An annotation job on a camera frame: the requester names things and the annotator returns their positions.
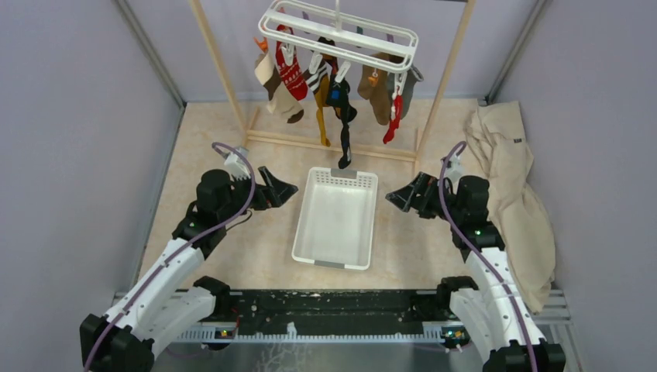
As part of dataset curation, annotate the mustard striped sock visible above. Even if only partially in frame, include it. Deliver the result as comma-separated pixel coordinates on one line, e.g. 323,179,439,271
303,57,331,147

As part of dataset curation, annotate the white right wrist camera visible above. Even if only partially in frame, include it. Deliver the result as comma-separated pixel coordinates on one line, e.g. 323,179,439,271
443,154,464,187

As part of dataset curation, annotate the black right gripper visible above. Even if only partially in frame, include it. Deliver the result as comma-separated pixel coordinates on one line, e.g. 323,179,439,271
386,171,463,224

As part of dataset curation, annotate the red white patterned sock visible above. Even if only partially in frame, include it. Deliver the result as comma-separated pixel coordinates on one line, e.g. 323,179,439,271
275,41,308,101

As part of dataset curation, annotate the beige brown sock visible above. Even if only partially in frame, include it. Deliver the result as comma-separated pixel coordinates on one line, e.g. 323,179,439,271
254,53,304,124

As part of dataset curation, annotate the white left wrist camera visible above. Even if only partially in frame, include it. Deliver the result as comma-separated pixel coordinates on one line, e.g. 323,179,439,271
223,151,251,181

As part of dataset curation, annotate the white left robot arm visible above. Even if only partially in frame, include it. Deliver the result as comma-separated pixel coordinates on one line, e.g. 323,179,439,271
80,167,298,371

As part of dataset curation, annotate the tan brown sock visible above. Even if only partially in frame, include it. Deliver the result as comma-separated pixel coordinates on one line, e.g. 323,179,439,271
357,65,395,126

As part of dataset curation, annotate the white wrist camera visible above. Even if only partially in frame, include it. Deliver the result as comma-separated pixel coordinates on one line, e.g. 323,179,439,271
443,154,464,187
223,151,251,181

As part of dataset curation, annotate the wooden rack frame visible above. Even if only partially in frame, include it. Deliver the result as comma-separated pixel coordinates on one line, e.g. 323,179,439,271
190,1,476,167

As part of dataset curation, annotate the black blue sock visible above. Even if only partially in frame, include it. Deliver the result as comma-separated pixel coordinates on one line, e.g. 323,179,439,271
325,74,357,169

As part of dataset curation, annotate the white plastic basket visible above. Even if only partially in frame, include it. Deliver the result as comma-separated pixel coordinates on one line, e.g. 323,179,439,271
291,167,379,271

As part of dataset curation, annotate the red character sock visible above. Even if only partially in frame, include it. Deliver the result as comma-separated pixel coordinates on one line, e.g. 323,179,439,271
383,91,403,144

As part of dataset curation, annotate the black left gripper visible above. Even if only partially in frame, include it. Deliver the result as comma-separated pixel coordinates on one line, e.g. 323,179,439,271
219,165,298,223

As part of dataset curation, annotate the white clip hanger frame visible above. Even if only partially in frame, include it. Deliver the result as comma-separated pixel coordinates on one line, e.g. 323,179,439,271
258,1,419,74

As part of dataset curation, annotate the grey sock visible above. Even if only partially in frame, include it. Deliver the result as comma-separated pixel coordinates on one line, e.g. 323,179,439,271
401,65,424,119

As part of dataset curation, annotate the beige cloth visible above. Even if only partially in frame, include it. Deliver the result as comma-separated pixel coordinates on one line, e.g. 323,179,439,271
464,102,556,313

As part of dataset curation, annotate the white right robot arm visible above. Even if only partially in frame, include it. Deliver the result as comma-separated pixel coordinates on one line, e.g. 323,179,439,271
386,172,566,371

